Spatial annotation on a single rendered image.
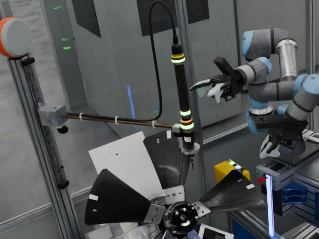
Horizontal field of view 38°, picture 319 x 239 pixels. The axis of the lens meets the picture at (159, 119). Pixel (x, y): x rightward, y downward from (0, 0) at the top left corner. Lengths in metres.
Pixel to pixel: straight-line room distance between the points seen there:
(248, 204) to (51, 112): 0.88
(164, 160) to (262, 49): 0.70
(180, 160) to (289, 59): 0.62
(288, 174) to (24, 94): 1.33
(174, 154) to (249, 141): 1.09
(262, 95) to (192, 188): 1.05
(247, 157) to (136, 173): 1.04
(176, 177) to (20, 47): 0.81
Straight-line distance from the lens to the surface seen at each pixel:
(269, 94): 1.84
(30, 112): 2.01
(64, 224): 2.29
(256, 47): 2.16
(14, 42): 1.91
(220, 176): 2.28
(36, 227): 2.44
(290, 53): 2.04
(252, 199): 1.89
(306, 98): 1.57
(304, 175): 2.44
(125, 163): 2.02
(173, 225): 1.73
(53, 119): 1.94
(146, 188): 2.02
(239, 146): 2.82
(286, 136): 1.64
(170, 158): 1.83
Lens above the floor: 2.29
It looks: 26 degrees down
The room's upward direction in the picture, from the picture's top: 9 degrees counter-clockwise
